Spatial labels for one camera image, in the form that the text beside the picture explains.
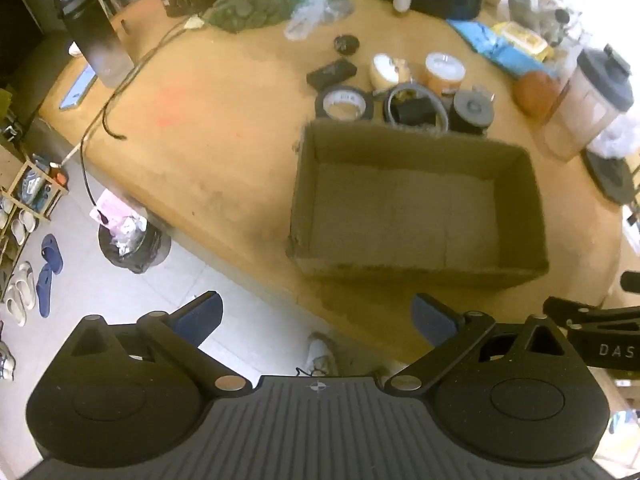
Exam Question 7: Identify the person's white shoe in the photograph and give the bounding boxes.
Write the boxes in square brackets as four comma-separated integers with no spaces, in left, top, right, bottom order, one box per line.
[306,332,341,377]

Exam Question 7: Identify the black ring with block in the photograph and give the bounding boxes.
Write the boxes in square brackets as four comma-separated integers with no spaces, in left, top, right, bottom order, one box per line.
[382,82,451,133]

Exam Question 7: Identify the white plastic bag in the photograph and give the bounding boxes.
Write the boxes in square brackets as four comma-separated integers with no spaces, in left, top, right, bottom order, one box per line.
[587,110,640,158]

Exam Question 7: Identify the clear plastic bag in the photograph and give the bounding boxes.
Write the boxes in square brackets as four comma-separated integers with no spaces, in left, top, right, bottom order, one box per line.
[284,0,356,41]

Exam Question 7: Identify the blue smartphone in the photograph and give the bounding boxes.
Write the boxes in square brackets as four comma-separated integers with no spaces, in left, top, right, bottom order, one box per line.
[60,65,97,111]

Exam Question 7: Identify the white slipper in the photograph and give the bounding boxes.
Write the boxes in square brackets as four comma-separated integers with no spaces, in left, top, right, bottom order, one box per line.
[15,261,37,311]
[4,282,27,328]

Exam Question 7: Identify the black round canister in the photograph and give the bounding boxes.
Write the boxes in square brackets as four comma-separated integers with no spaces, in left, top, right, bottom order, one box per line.
[447,87,496,136]

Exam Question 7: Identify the wooden shoe rack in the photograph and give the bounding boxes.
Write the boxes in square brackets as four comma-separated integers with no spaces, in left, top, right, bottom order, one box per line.
[0,155,70,271]

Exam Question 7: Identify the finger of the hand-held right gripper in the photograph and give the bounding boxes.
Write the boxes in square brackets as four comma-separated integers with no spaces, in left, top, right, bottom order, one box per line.
[544,296,640,331]

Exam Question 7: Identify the black cable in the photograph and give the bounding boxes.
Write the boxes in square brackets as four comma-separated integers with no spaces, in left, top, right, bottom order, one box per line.
[80,15,206,206]

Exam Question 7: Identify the shiba dog plush toy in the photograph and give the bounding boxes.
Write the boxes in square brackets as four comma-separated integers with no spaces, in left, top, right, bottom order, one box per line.
[370,53,412,88]

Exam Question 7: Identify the black tape roll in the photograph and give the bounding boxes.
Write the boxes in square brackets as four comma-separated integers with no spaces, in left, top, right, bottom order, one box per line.
[315,86,375,122]

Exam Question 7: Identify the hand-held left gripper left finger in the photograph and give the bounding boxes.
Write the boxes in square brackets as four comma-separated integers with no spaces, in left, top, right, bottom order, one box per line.
[67,290,251,400]

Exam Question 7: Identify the orange fruit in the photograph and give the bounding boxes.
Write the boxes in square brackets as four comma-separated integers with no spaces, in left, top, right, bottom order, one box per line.
[514,71,561,120]

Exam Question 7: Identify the clear shaker bottle grey lid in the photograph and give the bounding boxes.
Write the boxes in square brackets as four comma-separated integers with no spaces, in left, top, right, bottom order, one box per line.
[532,45,635,161]

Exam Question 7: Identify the cardboard box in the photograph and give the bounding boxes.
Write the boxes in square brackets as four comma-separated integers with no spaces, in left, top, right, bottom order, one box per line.
[286,120,551,291]

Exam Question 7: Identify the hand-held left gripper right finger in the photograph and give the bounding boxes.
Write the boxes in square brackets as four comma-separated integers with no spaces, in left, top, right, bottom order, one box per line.
[385,292,576,397]

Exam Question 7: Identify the black rectangular case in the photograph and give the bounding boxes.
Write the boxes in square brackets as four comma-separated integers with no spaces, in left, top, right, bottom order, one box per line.
[306,59,358,88]

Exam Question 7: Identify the pink packet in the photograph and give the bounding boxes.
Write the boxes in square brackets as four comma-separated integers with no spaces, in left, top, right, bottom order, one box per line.
[89,189,133,223]

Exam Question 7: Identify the blue slipper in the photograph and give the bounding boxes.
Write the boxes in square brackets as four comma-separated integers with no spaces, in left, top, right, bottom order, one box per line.
[41,234,65,275]
[35,264,55,318]

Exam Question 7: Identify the bag of green fruits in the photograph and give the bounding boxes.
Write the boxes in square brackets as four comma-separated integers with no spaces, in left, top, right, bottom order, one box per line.
[207,0,293,33]

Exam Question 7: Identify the black trash bin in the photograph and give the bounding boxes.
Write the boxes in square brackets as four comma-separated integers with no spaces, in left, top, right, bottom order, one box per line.
[97,212,166,275]

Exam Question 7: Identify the yellow wet wipes pack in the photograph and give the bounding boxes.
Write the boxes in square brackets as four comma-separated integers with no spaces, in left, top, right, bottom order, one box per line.
[500,21,551,58]

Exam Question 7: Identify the black round base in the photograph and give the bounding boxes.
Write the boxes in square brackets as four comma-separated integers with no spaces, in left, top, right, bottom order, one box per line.
[582,150,638,206]

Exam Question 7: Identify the orange jar with white lid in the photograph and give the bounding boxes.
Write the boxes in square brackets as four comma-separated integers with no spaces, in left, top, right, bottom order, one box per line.
[420,52,465,96]

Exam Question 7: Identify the dark smoky water bottle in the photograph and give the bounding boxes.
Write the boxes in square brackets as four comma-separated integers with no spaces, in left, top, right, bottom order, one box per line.
[54,0,135,88]

